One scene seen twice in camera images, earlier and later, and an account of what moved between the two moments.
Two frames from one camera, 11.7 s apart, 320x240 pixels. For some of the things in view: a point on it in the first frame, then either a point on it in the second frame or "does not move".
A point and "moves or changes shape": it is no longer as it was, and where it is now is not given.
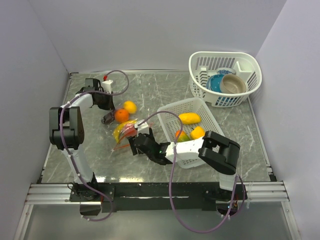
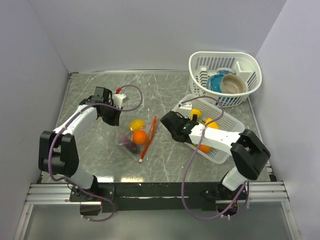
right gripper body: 151,157 -> 184,120
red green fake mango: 182,137 moves or changes shape
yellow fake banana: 118,129 -> 212,124
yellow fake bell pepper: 197,132 moves or changes shape
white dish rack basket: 224,79 does not move
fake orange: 121,115 moves or changes shape
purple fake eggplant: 109,117 moves or changes shape
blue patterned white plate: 226,71 does not move
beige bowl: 231,83 does not move
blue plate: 213,82 does not move
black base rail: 158,196 does not move
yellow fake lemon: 130,106 moves or changes shape
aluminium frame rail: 59,194 does not move
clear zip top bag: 122,133 moves or changes shape
